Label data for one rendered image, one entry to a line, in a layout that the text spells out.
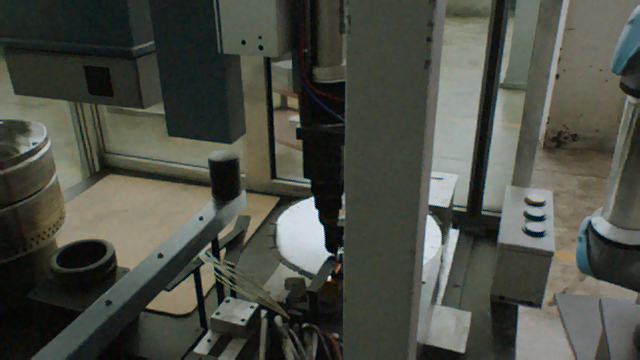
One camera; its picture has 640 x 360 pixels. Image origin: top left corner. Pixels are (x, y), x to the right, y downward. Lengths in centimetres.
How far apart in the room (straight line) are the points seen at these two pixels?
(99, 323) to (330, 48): 47
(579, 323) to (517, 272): 128
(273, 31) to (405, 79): 48
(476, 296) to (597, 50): 295
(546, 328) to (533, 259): 125
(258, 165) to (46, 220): 65
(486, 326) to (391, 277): 92
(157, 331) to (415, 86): 89
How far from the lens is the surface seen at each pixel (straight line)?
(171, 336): 107
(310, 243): 105
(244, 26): 74
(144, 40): 94
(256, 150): 163
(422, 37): 25
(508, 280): 125
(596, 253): 117
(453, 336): 107
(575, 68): 405
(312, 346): 90
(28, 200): 123
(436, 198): 134
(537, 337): 241
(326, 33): 76
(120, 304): 80
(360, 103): 26
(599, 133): 425
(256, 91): 157
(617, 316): 134
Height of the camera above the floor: 152
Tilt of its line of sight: 26 degrees down
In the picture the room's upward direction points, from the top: 1 degrees counter-clockwise
